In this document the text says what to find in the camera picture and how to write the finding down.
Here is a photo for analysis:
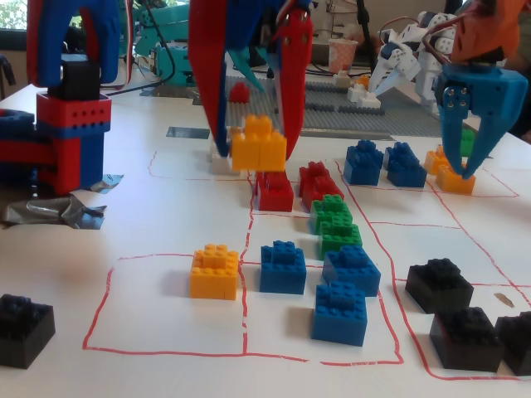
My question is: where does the black lego block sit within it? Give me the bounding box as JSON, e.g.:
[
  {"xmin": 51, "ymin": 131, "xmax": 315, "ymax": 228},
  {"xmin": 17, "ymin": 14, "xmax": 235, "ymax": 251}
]
[
  {"xmin": 428, "ymin": 306, "xmax": 506, "ymax": 373},
  {"xmin": 405, "ymin": 257, "xmax": 475, "ymax": 315},
  {"xmin": 495, "ymin": 310, "xmax": 531, "ymax": 377},
  {"xmin": 0, "ymin": 294, "xmax": 56, "ymax": 371}
]

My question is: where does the dotted paper cup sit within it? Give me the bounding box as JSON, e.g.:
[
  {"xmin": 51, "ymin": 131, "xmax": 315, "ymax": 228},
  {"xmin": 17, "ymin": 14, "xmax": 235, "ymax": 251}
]
[{"xmin": 328, "ymin": 37, "xmax": 359, "ymax": 74}]

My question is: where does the green lego block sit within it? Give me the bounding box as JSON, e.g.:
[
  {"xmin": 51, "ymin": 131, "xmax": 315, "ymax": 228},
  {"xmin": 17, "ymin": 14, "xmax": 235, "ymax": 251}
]
[
  {"xmin": 460, "ymin": 129, "xmax": 477, "ymax": 158},
  {"xmin": 309, "ymin": 193, "xmax": 354, "ymax": 235},
  {"xmin": 317, "ymin": 219, "xmax": 363, "ymax": 262}
]

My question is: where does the small red lego block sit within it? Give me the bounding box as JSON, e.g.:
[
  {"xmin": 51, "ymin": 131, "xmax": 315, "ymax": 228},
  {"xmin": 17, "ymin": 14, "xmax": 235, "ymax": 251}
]
[{"xmin": 228, "ymin": 81, "xmax": 251, "ymax": 104}]

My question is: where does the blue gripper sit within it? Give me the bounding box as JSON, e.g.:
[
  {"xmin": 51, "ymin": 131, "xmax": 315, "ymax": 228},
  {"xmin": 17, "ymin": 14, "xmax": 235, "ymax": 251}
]
[{"xmin": 433, "ymin": 61, "xmax": 530, "ymax": 182}]

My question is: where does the red and blue gripper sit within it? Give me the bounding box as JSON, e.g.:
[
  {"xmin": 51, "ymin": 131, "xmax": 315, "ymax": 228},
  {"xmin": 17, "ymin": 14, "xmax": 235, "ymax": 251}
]
[{"xmin": 188, "ymin": 0, "xmax": 315, "ymax": 162}]

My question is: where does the yellow lego block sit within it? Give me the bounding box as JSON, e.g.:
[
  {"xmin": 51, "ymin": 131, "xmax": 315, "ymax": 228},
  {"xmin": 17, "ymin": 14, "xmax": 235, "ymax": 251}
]
[
  {"xmin": 435, "ymin": 163, "xmax": 477, "ymax": 196},
  {"xmin": 231, "ymin": 114, "xmax": 289, "ymax": 173},
  {"xmin": 189, "ymin": 243, "xmax": 241, "ymax": 300},
  {"xmin": 424, "ymin": 144, "xmax": 450, "ymax": 176}
]

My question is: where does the silver duct tape patch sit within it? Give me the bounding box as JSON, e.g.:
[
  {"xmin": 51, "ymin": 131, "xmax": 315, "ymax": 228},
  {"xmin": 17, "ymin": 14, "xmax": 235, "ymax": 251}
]
[{"xmin": 0, "ymin": 172, "xmax": 124, "ymax": 231}]

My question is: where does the grey lego baseplate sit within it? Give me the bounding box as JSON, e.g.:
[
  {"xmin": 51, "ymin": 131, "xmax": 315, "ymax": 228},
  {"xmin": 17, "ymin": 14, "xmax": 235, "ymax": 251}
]
[{"xmin": 223, "ymin": 76, "xmax": 441, "ymax": 136}]

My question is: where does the black stand pole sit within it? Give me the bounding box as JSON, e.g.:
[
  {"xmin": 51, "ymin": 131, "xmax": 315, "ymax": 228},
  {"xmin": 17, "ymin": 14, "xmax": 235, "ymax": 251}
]
[{"xmin": 355, "ymin": 0, "xmax": 373, "ymax": 43}]

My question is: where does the blue lego block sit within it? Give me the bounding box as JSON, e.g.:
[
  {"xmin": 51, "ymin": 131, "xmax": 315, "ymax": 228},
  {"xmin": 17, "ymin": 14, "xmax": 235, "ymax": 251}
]
[
  {"xmin": 322, "ymin": 244, "xmax": 382, "ymax": 298},
  {"xmin": 310, "ymin": 280, "xmax": 368, "ymax": 347},
  {"xmin": 259, "ymin": 240, "xmax": 308, "ymax": 296},
  {"xmin": 344, "ymin": 139, "xmax": 385, "ymax": 187},
  {"xmin": 383, "ymin": 142, "xmax": 428, "ymax": 188}
]

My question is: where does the black curved object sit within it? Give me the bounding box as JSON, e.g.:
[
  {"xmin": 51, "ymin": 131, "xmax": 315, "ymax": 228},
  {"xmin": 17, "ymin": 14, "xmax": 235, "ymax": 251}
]
[{"xmin": 0, "ymin": 55, "xmax": 16, "ymax": 89}]

